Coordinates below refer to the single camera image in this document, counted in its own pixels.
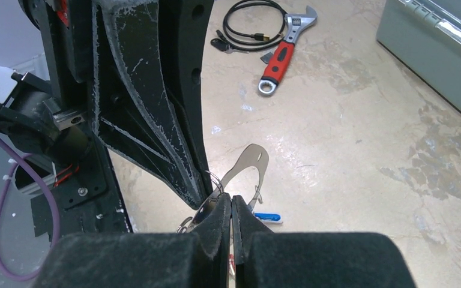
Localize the green plastic storage box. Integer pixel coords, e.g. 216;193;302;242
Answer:
376;0;461;112

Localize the black coiled cable left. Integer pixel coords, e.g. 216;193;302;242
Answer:
222;0;288;52

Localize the red handled adjustable wrench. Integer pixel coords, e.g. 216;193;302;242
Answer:
258;5;318;97

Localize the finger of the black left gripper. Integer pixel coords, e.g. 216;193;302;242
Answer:
158;1;213;197

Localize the large metal keyring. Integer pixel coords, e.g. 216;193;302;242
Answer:
176;143;270;235

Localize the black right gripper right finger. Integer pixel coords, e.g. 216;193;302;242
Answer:
232;196;416;287

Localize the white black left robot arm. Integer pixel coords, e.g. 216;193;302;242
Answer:
0;1;214;238

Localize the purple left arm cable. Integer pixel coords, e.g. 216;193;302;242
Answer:
0;123;61;282

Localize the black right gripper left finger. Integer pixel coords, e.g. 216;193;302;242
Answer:
32;193;231;287

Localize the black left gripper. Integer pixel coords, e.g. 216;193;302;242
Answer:
18;1;205;209

